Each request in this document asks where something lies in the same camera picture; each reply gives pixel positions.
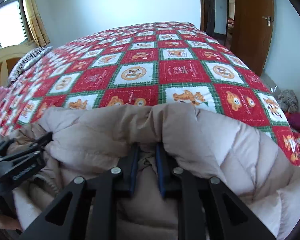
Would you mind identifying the striped grey pillow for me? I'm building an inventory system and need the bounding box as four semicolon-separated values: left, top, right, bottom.
7;46;53;84

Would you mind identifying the pile of clothes on floor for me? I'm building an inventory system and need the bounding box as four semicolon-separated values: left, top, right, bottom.
277;89;300;133

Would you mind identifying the red patchwork bear bedspread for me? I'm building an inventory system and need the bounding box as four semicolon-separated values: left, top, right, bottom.
0;22;300;166

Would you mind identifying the window with frame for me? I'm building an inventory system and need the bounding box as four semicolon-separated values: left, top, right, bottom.
0;0;32;49

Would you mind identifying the silver door handle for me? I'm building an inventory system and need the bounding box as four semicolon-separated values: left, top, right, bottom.
262;16;271;27

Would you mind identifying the beige puffer coat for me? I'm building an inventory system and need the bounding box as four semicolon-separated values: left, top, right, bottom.
0;103;300;239

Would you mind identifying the wooden headboard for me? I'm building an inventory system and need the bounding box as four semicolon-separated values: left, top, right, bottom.
0;42;37;86

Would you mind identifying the brown wooden door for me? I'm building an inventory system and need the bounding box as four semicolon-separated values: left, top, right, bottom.
231;0;274;76

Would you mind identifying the yellow curtain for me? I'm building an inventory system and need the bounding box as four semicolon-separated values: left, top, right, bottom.
23;0;50;47

